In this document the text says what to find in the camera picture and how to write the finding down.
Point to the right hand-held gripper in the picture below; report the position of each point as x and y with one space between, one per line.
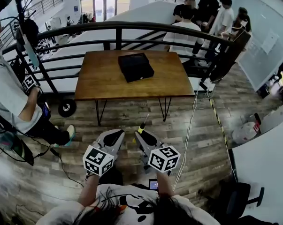
163 159

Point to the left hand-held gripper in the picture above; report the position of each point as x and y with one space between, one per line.
97 159

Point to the yellow black screwdriver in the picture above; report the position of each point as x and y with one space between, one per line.
142 125

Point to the black box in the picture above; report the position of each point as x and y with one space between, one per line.
135 67

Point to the person's left forearm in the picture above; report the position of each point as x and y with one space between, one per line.
88 191

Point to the person's right forearm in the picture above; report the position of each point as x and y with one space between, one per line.
165 184

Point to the white plastic box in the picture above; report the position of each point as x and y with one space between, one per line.
273 118

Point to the person's black trousers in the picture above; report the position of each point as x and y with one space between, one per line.
110 177

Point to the small black screen device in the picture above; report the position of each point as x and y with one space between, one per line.
153 185

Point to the person's white printed shirt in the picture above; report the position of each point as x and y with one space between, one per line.
103 196

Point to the black wheel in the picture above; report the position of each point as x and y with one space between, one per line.
66 107

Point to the wooden table with metal legs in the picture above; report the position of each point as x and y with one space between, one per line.
101 78

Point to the yellow black floor tape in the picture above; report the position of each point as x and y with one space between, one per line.
219 123

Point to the white power strip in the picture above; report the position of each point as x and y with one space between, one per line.
208 84

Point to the dark equipment bag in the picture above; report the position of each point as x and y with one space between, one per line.
19 149

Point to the black office chair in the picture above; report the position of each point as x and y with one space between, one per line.
237 200

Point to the black metal railing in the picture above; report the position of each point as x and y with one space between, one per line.
119 35

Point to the white desk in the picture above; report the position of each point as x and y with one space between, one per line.
268 167

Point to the glass entrance door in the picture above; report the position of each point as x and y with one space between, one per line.
104 7

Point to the white paper notice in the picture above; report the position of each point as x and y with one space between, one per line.
269 41

